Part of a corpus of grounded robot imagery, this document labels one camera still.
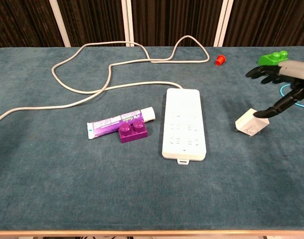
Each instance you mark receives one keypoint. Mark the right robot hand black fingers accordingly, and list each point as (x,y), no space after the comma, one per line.
(296,71)

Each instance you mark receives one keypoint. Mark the white charger cube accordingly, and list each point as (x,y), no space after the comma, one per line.
(246,123)

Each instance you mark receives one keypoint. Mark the white power strip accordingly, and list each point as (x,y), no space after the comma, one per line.
(184,124)

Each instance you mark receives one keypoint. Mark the green building block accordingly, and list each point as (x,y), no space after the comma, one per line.
(269,59)

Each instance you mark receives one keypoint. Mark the small red plastic cap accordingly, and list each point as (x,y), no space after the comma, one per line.
(219,60)

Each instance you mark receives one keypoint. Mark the purple building block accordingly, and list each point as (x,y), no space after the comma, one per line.
(132,135)

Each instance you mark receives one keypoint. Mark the purple white toothpaste tube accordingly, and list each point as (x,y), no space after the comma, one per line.
(104,127)

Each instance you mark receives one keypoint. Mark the teal table cloth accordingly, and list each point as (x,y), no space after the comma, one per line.
(67,186)

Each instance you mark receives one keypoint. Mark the dark slatted screen white frame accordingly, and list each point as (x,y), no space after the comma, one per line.
(167,20)

